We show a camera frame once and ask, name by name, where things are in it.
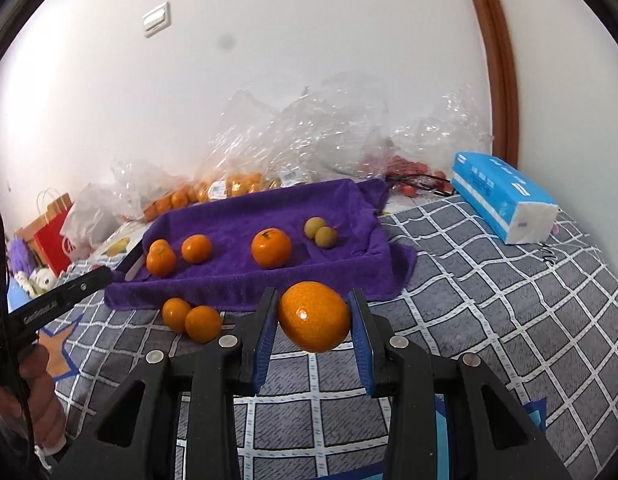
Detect large orange mandarin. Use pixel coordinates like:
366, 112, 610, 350
278, 281, 350, 353

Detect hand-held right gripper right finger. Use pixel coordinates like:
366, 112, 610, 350
348, 287, 572, 480

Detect white wall switch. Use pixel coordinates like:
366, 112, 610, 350
141, 2, 172, 38

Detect person's left hand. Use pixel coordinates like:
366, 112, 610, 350
0, 346, 68, 456

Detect black cord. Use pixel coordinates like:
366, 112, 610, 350
386, 172, 457, 195

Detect heap of small red fruits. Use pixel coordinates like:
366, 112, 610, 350
386, 156, 447, 197

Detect large orange with stem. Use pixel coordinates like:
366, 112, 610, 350
251, 228, 293, 269

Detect fruit-print mat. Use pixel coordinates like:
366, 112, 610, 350
86, 220, 157, 273

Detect grey checked blanket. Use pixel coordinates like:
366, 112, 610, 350
9, 192, 618, 480

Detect white plush toy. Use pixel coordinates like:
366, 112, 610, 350
16, 266, 60, 301

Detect person's left forearm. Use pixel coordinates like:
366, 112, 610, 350
0, 405, 70, 480

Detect white plastic bag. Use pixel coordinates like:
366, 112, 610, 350
61, 182, 124, 252

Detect brown wooden door frame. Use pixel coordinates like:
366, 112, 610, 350
458, 0, 520, 168

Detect purple towel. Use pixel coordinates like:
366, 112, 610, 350
104, 177, 418, 312

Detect clear plastic bag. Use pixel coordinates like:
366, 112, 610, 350
269, 72, 394, 187
111, 157, 200, 223
196, 87, 290, 204
389, 85, 492, 196

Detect blue tissue pack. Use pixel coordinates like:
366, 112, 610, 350
450, 151, 560, 246

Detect purple fluffy item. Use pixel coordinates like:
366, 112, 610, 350
6, 237, 37, 273

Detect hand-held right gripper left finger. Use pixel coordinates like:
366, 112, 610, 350
54, 287, 280, 480

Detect red paper bag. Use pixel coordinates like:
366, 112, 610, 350
34, 210, 80, 278

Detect brown paper bag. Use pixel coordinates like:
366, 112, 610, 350
14, 187, 74, 257

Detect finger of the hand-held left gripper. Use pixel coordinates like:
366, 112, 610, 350
56, 266, 113, 307

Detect heap of bagged oranges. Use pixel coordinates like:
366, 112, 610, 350
196, 172, 282, 204
143, 187, 200, 222

